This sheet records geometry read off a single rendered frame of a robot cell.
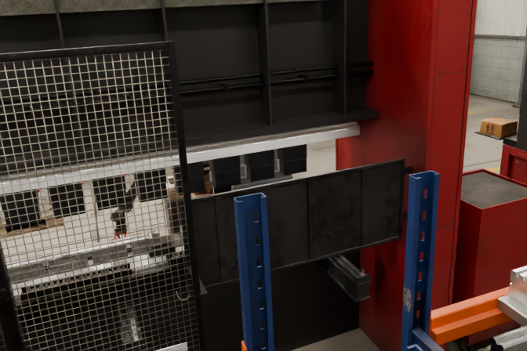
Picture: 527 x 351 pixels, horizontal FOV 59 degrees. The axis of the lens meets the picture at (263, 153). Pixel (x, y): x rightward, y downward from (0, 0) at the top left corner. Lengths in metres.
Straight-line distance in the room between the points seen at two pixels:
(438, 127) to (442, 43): 0.39
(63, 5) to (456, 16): 1.69
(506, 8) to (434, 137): 8.38
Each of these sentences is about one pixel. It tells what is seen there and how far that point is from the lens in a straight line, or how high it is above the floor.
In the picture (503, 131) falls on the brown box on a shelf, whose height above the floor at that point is 1.04.
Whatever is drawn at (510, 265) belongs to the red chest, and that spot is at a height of 0.59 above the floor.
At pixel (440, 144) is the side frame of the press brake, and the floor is 1.41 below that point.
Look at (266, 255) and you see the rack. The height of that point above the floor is 1.63.
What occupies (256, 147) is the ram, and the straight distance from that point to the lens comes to 2.53.
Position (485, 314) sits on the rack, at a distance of 1.29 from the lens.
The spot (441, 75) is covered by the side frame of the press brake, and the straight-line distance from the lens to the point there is 2.35.
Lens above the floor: 2.10
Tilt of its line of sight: 18 degrees down
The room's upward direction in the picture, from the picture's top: 3 degrees counter-clockwise
